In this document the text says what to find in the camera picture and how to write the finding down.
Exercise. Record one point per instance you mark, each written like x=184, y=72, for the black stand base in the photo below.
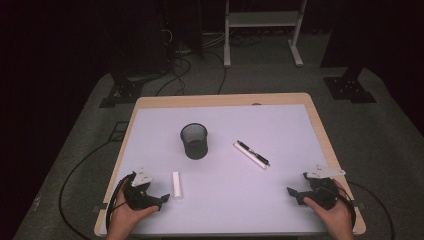
x=125, y=90
x=348, y=88

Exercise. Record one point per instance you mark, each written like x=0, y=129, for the white table mat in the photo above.
x=233, y=200

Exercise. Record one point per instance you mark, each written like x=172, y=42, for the black mesh pen holder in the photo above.
x=195, y=148

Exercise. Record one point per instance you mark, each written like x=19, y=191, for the short white cylinder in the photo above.
x=177, y=186

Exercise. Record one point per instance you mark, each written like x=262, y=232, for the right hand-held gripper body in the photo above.
x=323, y=195

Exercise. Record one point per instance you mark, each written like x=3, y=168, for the grey floor tape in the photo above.
x=36, y=202

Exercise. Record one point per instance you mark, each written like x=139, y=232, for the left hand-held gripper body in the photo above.
x=136, y=199

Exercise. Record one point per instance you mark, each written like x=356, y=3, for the dark equipment cabinet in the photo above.
x=140, y=40

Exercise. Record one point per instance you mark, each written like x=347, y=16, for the person's left hand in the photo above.
x=121, y=216

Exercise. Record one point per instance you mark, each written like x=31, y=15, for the black pen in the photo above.
x=254, y=153

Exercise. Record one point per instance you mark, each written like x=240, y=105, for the person's right hand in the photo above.
x=336, y=220

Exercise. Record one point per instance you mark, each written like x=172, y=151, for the white metal stand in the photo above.
x=263, y=19

